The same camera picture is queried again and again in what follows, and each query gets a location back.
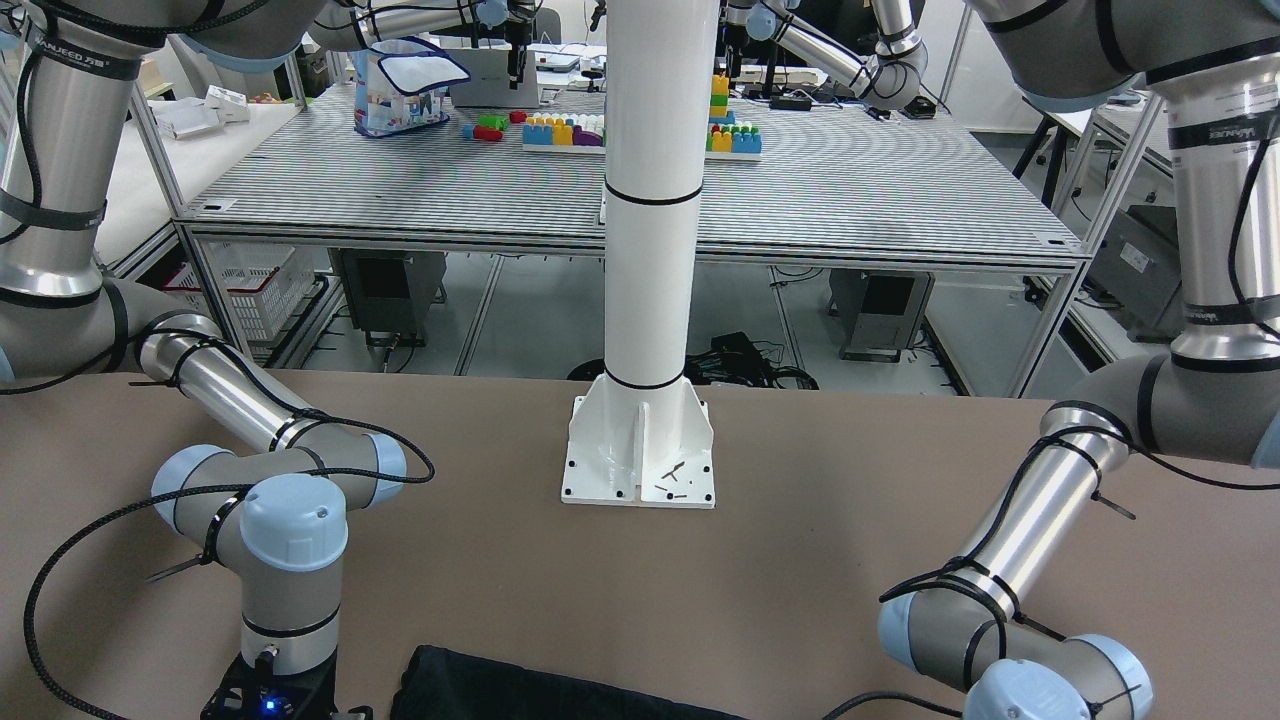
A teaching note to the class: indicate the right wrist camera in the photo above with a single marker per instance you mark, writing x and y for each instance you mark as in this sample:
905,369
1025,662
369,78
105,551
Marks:
225,700

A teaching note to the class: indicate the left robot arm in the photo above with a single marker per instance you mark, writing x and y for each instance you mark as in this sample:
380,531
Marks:
1212,396

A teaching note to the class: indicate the grey controller box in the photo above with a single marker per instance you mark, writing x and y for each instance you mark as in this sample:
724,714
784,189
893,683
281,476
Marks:
390,291
880,311

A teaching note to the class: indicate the black printed t-shirt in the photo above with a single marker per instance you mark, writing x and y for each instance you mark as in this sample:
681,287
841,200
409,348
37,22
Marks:
445,684

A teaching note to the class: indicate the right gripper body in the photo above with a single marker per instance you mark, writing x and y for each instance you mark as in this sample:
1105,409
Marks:
318,694

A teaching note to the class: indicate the striped background workbench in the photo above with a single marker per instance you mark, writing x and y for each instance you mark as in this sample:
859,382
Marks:
833,187

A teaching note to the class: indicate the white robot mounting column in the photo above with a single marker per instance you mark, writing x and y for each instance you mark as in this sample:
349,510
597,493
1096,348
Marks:
641,436

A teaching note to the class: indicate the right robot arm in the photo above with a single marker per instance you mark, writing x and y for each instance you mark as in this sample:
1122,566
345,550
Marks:
277,519

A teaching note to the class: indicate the white plastic basket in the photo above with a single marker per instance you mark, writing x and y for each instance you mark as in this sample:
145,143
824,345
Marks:
265,284

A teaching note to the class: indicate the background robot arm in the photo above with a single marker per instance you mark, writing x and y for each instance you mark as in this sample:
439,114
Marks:
887,79

